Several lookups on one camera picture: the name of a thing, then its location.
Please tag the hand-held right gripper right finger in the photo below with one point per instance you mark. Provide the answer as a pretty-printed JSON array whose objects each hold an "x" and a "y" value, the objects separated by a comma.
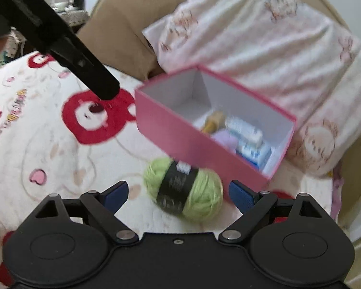
[{"x": 240, "y": 194}]

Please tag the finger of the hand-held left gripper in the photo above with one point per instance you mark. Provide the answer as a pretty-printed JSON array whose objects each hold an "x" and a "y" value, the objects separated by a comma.
[{"x": 93, "y": 72}]

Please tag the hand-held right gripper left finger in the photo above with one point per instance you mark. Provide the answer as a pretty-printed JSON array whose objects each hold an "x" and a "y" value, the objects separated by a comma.
[{"x": 118, "y": 194}]

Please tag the blue and white packet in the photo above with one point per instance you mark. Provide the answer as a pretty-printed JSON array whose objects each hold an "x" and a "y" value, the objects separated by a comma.
[{"x": 254, "y": 153}]

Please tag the green yarn ball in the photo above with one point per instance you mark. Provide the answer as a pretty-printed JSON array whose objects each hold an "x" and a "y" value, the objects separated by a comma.
[{"x": 183, "y": 189}]

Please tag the small blue and white box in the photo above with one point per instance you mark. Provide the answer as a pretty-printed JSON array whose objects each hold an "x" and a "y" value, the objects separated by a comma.
[{"x": 243, "y": 129}]

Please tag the gold microphone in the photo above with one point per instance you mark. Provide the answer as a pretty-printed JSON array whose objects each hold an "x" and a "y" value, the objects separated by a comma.
[{"x": 213, "y": 122}]

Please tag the pink cardboard box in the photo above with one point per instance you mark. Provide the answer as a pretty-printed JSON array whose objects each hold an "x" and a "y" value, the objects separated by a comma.
[{"x": 174, "y": 132}]

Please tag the cluttered side table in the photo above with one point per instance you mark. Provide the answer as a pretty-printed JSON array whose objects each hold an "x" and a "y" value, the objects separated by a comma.
[{"x": 70, "y": 7}]

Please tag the brown pillow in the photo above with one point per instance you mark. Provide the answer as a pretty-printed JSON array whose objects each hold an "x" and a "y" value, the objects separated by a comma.
[{"x": 120, "y": 33}]

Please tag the red bear printed blanket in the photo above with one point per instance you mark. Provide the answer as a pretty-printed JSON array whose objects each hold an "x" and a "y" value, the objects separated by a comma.
[{"x": 48, "y": 144}]

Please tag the white pink floral pillow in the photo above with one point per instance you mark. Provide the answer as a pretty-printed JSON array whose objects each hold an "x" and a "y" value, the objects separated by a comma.
[{"x": 258, "y": 45}]

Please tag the beige bed headboard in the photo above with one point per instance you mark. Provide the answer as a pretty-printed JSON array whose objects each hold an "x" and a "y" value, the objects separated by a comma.
[{"x": 343, "y": 3}]

